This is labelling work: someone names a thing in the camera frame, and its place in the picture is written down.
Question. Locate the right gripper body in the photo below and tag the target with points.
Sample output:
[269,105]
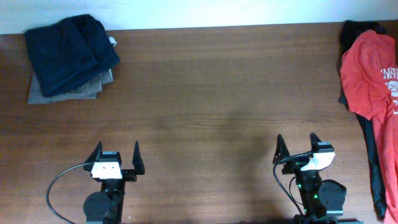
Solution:
[294,168]

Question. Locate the folded navy garment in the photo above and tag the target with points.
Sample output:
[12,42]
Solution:
[69,53]

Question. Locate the black garment pile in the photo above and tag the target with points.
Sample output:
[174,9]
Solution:
[349,33]

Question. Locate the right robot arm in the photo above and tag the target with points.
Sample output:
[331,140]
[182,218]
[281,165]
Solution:
[321,200]

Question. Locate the red printed t-shirt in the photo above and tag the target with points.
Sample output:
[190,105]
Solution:
[369,80]

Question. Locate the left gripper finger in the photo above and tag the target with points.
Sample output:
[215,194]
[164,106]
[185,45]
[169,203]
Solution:
[137,161]
[96,154]

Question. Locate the folded grey garment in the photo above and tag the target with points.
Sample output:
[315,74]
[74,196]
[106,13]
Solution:
[87,91]

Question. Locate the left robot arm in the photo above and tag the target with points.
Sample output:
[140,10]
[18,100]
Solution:
[106,205]

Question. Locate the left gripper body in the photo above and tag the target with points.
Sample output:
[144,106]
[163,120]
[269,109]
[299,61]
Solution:
[127,175]

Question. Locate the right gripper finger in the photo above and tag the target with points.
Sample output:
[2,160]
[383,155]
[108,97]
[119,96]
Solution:
[314,139]
[281,151]

